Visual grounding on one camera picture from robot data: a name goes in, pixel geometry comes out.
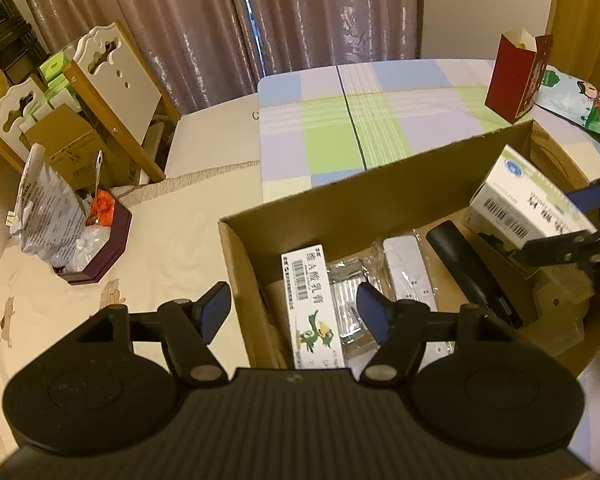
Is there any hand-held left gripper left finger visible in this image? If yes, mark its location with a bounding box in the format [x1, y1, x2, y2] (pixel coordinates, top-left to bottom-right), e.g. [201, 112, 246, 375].
[75, 281, 231, 387]

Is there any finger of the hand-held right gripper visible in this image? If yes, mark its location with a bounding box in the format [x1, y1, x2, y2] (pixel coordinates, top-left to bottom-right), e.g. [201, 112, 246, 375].
[522, 227, 600, 267]
[567, 165, 600, 209]

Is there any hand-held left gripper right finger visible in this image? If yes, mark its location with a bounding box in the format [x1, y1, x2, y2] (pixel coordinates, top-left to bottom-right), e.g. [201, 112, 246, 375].
[356, 281, 511, 386]

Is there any clear plastic bag with hooks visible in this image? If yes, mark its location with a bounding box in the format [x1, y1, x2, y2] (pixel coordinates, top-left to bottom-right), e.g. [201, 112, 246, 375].
[327, 257, 382, 347]

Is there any white remote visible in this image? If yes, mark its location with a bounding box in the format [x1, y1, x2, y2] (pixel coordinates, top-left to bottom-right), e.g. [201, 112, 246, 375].
[382, 233, 439, 312]

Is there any white medicine box bird print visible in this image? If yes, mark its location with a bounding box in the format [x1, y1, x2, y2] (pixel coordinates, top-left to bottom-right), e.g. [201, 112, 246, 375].
[279, 245, 354, 372]

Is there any white blue medicine box barcode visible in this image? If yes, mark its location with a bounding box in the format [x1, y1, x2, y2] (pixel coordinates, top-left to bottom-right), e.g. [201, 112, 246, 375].
[468, 144, 599, 252]

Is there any black remote control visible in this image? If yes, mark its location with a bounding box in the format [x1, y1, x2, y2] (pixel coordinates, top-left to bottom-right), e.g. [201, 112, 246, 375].
[426, 219, 524, 329]

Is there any checkered cloth-covered desktop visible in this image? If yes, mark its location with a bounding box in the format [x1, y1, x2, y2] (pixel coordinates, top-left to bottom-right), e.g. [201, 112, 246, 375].
[257, 58, 600, 207]

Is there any green printed snack bag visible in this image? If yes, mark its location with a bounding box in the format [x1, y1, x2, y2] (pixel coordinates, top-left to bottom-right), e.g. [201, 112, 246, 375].
[534, 64, 600, 144]

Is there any dark purple octagonal box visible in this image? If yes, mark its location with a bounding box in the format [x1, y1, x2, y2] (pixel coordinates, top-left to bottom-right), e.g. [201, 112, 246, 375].
[54, 199, 133, 287]

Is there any red gift box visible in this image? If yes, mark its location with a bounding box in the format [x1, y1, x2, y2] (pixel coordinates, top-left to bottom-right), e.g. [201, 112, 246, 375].
[484, 33, 555, 125]

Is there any orange crumpled wrapper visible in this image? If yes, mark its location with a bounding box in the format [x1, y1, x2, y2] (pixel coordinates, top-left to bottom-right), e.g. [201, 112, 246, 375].
[89, 192, 117, 227]

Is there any white crumpled plastic bag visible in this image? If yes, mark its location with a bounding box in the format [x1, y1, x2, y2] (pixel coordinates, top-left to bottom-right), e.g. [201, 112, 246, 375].
[9, 143, 89, 267]

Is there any small brown cardboard box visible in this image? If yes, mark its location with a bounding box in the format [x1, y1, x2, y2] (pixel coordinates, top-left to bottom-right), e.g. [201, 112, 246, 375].
[19, 104, 104, 192]

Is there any large white carved chair back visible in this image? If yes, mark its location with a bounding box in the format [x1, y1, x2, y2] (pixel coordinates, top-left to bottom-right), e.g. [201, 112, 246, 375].
[62, 20, 167, 184]

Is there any stack of green boxes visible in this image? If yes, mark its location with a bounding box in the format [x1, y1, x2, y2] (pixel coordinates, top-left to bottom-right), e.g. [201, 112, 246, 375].
[36, 47, 79, 112]

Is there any mauve shiny curtain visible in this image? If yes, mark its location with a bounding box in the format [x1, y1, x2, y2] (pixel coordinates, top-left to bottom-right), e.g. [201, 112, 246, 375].
[10, 0, 424, 114]

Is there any black folding step ladder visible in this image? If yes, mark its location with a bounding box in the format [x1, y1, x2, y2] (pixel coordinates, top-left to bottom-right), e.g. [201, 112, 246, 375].
[0, 0, 49, 87]

